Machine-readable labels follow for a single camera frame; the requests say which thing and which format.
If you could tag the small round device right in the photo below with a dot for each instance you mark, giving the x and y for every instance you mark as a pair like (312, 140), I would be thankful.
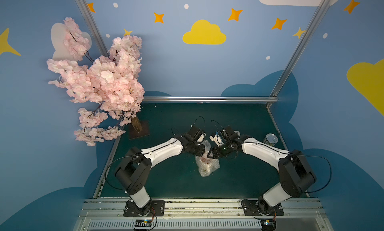
(268, 225)

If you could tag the aluminium rail front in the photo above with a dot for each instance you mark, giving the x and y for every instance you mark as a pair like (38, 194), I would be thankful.
(202, 215)

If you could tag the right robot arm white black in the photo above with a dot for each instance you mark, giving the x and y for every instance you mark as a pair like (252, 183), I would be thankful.
(295, 173)

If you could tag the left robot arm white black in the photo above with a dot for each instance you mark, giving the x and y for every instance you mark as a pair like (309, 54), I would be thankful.
(134, 169)

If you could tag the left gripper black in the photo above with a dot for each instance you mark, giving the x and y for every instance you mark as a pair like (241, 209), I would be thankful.
(199, 150)

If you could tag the white tape dispenser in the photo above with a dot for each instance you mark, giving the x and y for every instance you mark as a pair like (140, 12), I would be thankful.
(217, 140)

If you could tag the bubble wrap sheet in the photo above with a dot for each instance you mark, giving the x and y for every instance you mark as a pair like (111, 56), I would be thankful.
(205, 155)

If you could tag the tree base plate dark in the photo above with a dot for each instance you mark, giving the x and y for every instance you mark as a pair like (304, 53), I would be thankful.
(139, 132)

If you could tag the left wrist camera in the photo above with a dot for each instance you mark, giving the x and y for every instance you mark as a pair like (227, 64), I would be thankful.
(195, 134)

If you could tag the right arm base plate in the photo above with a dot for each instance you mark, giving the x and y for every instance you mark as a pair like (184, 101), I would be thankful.
(255, 208)

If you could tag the pink cherry blossom tree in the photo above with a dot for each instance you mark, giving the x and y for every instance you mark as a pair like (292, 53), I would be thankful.
(111, 82)

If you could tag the small circuit board left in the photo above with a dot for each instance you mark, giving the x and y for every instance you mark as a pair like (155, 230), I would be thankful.
(142, 224)

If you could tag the white mug red inside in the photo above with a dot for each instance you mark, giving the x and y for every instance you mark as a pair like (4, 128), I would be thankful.
(205, 167)

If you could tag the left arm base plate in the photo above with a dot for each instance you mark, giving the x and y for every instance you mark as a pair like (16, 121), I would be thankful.
(152, 207)

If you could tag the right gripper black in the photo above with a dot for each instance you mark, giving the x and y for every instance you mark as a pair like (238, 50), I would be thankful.
(216, 151)

